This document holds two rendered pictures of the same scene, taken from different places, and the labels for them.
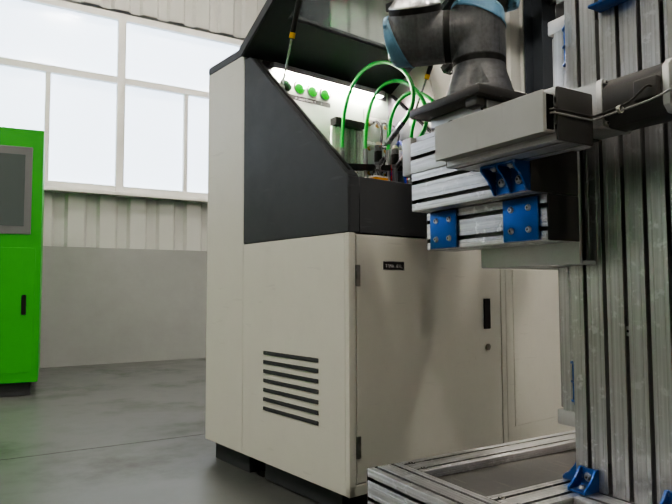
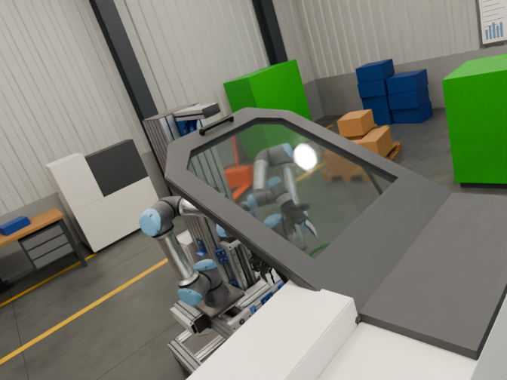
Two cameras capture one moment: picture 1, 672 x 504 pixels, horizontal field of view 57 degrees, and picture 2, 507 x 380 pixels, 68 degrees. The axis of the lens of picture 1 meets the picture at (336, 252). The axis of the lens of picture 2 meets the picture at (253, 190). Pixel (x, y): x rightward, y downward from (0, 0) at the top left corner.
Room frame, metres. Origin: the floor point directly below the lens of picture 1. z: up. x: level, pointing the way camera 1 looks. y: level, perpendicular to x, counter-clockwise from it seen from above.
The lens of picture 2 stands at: (3.37, -0.39, 2.20)
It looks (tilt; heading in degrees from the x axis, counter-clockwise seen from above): 20 degrees down; 179
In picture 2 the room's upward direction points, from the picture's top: 18 degrees counter-clockwise
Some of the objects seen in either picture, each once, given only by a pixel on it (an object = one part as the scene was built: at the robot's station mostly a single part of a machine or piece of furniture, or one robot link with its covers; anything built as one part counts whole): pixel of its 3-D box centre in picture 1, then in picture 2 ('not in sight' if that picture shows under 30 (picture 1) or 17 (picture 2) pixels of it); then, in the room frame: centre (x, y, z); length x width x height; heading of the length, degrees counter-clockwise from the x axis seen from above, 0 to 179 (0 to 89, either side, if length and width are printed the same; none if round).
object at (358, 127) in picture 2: not in sight; (357, 142); (-2.20, 1.46, 0.39); 1.20 x 0.85 x 0.79; 133
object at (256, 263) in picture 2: not in sight; (259, 257); (1.93, -0.44, 1.38); 0.09 x 0.08 x 0.12; 38
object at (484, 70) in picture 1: (479, 83); not in sight; (1.34, -0.32, 1.09); 0.15 x 0.15 x 0.10
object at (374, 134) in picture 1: (378, 148); not in sight; (2.46, -0.17, 1.20); 0.13 x 0.03 x 0.31; 128
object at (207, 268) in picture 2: not in sight; (206, 273); (1.60, -0.75, 1.20); 0.13 x 0.12 x 0.14; 149
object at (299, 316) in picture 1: (373, 358); not in sight; (2.13, -0.13, 0.39); 0.70 x 0.58 x 0.79; 128
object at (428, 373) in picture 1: (435, 350); not in sight; (1.90, -0.30, 0.44); 0.65 x 0.02 x 0.68; 128
